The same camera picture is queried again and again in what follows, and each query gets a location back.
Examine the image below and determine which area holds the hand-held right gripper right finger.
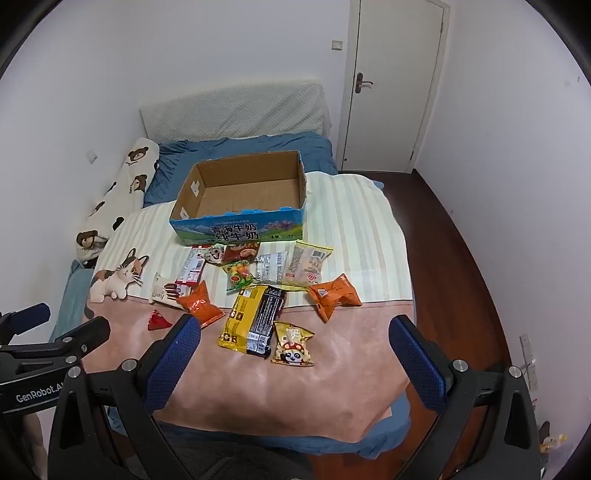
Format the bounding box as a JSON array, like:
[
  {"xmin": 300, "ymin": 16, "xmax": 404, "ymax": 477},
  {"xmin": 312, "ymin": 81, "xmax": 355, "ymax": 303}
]
[{"xmin": 389, "ymin": 315, "xmax": 543, "ymax": 480}]

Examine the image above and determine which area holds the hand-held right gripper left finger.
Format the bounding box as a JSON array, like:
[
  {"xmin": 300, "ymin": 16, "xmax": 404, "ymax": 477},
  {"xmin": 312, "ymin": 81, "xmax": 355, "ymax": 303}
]
[{"xmin": 46, "ymin": 315, "xmax": 204, "ymax": 480}]

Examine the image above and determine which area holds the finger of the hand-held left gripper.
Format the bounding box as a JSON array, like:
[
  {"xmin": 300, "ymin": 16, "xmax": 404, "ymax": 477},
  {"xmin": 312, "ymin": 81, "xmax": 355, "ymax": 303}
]
[
  {"xmin": 0, "ymin": 316, "xmax": 112, "ymax": 370},
  {"xmin": 0, "ymin": 303, "xmax": 51, "ymax": 344}
]

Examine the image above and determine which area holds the red triangular snack packet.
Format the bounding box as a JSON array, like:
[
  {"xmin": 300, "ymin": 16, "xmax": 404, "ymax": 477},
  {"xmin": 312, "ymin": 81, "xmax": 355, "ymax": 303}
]
[{"xmin": 147, "ymin": 309, "xmax": 174, "ymax": 332}]

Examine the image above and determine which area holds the orange snack packet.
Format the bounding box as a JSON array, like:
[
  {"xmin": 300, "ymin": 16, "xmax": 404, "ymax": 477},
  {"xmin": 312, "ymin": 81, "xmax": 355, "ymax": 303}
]
[
  {"xmin": 176, "ymin": 280, "xmax": 225, "ymax": 328},
  {"xmin": 308, "ymin": 273, "xmax": 363, "ymax": 323}
]

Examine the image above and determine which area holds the white brown chocolate stick box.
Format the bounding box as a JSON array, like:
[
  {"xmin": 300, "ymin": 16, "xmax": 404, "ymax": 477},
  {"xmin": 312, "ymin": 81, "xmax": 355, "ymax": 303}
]
[{"xmin": 150, "ymin": 273, "xmax": 191, "ymax": 305}]

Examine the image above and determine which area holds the yellow and black snack packet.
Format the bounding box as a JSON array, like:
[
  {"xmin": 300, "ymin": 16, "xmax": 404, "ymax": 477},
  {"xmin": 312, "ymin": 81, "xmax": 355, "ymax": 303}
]
[{"xmin": 218, "ymin": 284, "xmax": 288, "ymax": 358}]

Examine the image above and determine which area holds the red and white snack packet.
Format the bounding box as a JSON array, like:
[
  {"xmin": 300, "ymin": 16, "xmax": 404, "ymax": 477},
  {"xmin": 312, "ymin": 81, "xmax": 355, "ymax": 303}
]
[{"xmin": 175, "ymin": 247, "xmax": 207, "ymax": 296}]

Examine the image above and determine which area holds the green candy packet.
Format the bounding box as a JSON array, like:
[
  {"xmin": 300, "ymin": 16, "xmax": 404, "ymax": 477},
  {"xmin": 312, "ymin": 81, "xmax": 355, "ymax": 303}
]
[{"xmin": 222, "ymin": 260, "xmax": 257, "ymax": 292}]

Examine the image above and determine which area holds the yellow panda print snack packet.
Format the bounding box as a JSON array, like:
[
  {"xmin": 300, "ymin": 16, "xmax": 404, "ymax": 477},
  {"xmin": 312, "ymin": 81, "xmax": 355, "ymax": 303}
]
[{"xmin": 270, "ymin": 322, "xmax": 316, "ymax": 367}]

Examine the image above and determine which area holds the red brown snack packet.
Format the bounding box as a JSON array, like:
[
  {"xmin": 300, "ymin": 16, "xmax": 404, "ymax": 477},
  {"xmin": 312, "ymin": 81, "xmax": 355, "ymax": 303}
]
[{"xmin": 223, "ymin": 243, "xmax": 260, "ymax": 265}]

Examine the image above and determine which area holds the grey white snack packet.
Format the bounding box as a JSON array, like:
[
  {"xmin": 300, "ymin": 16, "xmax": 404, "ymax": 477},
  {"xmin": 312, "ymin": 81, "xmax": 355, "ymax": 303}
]
[{"xmin": 255, "ymin": 251, "xmax": 289, "ymax": 286}]

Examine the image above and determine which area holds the pale yellow-edged snack packet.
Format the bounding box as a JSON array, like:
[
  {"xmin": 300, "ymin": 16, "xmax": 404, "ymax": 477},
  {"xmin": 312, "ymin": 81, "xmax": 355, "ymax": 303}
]
[{"xmin": 281, "ymin": 239, "xmax": 334, "ymax": 286}]

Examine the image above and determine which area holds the cardboard box blue print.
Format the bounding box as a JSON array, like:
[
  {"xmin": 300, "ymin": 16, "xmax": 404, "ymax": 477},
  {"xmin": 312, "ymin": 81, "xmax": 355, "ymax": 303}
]
[{"xmin": 168, "ymin": 150, "xmax": 308, "ymax": 245}]

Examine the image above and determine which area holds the light blue cloth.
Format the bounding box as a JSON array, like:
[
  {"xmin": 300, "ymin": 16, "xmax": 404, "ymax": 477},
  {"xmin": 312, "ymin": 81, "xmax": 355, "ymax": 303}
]
[{"xmin": 50, "ymin": 260, "xmax": 96, "ymax": 342}]

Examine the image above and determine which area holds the dark cloth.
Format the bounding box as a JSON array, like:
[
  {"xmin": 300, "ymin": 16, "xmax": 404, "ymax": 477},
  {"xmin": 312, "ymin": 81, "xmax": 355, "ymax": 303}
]
[{"xmin": 152, "ymin": 443, "xmax": 315, "ymax": 480}]

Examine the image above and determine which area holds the striped pink cat print blanket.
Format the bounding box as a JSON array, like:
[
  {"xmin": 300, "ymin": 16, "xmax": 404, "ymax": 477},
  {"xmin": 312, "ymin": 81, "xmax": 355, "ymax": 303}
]
[{"xmin": 83, "ymin": 172, "xmax": 416, "ymax": 444}]

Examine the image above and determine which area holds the white bear print pillow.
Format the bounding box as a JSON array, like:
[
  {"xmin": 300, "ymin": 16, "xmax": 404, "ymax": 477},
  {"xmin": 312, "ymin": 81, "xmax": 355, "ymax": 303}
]
[{"xmin": 76, "ymin": 137, "xmax": 161, "ymax": 264}]

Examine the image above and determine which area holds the white padded headboard cushion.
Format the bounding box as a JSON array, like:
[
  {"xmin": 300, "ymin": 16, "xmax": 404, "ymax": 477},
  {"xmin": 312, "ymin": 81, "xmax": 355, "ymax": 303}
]
[{"xmin": 139, "ymin": 80, "xmax": 333, "ymax": 144}]

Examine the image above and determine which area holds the white door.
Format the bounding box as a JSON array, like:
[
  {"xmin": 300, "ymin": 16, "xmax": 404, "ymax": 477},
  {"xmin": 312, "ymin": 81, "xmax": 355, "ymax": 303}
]
[{"xmin": 339, "ymin": 0, "xmax": 451, "ymax": 175}]

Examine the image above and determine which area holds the white wall power strip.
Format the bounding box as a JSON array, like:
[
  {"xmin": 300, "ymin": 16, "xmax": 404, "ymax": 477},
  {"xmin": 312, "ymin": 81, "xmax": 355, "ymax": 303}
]
[{"xmin": 519, "ymin": 333, "xmax": 539, "ymax": 393}]

